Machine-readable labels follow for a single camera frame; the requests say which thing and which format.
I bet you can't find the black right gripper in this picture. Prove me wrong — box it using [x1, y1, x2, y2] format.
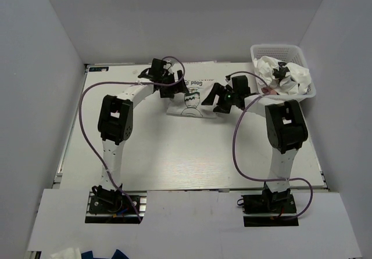
[202, 82, 238, 114]

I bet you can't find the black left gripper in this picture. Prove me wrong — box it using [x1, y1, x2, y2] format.
[159, 70, 188, 98]

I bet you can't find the white green Charlie Brown shirt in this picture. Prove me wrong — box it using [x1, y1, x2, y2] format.
[166, 79, 217, 119]

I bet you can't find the pink t shirt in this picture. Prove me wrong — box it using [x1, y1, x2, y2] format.
[261, 87, 278, 95]

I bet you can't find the white t shirt black print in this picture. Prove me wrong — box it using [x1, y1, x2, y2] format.
[253, 56, 312, 96]

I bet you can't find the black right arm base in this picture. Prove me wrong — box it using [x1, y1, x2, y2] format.
[237, 194, 299, 228]

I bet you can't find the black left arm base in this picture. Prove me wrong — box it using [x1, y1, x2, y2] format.
[85, 185, 146, 224]

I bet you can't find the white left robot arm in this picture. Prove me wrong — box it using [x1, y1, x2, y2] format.
[98, 59, 188, 191]

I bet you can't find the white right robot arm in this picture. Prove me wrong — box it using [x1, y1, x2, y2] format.
[201, 75, 308, 212]

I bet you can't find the white plastic basket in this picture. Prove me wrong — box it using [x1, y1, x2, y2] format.
[251, 44, 316, 102]

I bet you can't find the small label sticker on table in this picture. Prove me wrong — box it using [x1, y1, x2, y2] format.
[89, 66, 109, 72]

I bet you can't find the blue cloth at bottom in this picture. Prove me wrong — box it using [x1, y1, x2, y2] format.
[81, 249, 129, 259]

